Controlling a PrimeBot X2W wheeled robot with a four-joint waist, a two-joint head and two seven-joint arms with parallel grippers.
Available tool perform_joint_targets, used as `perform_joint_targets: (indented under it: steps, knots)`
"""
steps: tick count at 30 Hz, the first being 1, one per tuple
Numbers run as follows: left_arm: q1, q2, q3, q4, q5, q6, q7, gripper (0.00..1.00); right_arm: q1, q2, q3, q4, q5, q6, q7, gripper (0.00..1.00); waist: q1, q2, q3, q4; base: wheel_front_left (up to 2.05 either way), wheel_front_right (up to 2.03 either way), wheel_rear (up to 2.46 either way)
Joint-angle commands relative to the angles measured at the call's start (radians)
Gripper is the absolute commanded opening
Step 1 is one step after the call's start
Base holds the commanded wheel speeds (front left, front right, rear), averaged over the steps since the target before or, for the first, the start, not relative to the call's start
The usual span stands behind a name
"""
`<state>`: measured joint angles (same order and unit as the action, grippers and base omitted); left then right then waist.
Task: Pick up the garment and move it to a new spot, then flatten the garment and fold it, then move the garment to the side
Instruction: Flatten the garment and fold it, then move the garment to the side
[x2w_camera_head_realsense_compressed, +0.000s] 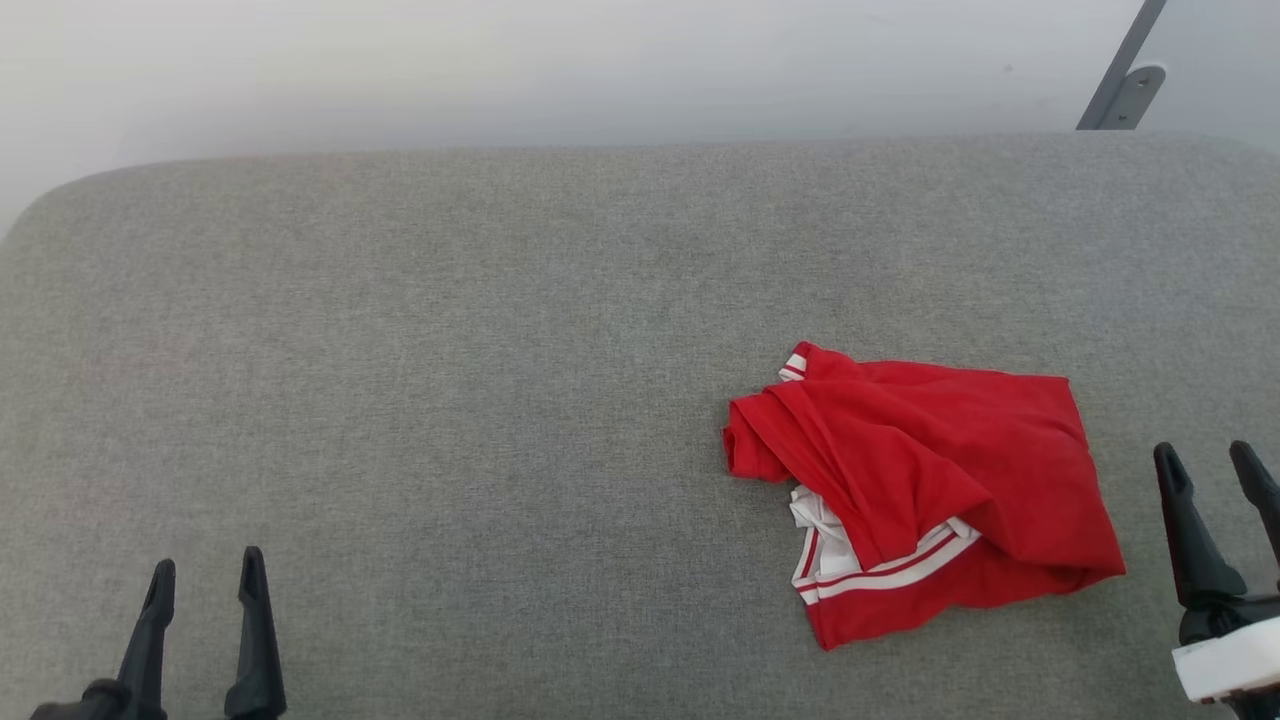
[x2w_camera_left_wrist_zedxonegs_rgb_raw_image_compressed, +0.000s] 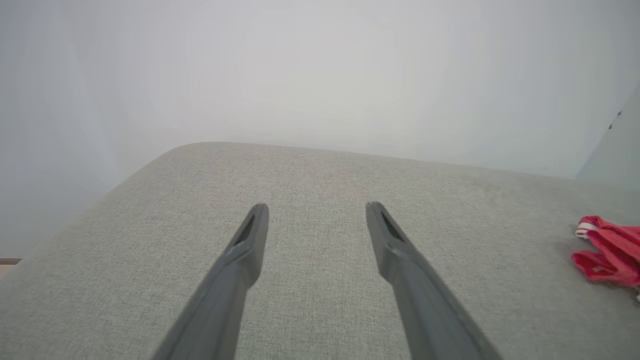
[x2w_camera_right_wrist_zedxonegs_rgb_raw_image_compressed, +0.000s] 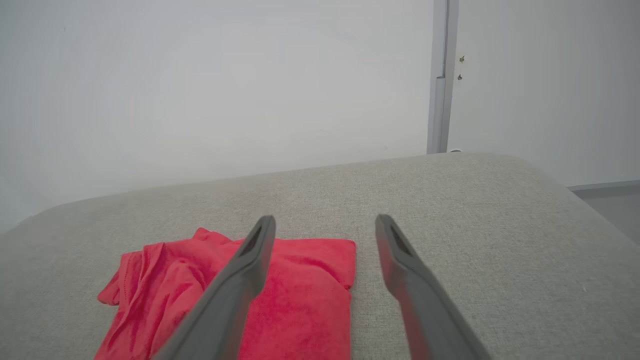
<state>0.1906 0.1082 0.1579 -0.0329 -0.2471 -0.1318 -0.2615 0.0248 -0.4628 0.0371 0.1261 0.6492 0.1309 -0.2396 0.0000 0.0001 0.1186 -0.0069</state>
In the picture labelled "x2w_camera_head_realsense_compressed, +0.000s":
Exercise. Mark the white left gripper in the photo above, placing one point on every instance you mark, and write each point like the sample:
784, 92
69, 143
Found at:
85, 705

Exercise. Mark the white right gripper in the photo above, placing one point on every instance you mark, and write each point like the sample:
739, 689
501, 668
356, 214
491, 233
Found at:
1235, 660

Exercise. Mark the red shirt with white trim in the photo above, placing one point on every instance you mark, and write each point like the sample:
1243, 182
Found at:
930, 480

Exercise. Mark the grey fabric sofa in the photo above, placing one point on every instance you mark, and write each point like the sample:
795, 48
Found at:
500, 400

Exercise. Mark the grey metal bracket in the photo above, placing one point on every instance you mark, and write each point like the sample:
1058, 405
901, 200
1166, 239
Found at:
1135, 95

